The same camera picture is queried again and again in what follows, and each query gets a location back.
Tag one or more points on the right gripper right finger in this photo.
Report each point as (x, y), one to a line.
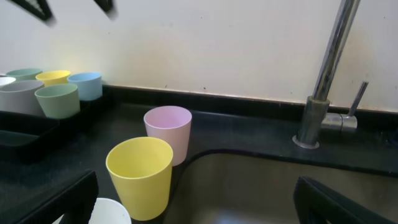
(320, 205)

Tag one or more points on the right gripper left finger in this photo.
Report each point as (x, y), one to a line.
(74, 196)

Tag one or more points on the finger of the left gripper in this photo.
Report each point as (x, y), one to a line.
(106, 5)
(37, 8)

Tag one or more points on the white cup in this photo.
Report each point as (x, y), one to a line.
(109, 213)

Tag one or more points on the teal cup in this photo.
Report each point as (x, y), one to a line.
(23, 74)

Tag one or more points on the yellow cup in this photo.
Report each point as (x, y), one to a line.
(53, 77)
(140, 180)

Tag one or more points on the black tray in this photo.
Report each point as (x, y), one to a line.
(31, 132)

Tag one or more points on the steel sink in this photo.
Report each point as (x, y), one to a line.
(242, 186)

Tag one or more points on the blue cup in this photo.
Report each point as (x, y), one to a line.
(88, 88)

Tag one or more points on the steel tap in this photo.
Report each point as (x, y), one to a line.
(314, 115)

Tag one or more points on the grey cup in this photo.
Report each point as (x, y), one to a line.
(18, 99)

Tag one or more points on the green cup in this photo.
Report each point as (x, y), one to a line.
(59, 104)

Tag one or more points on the pink cup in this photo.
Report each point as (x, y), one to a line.
(169, 137)

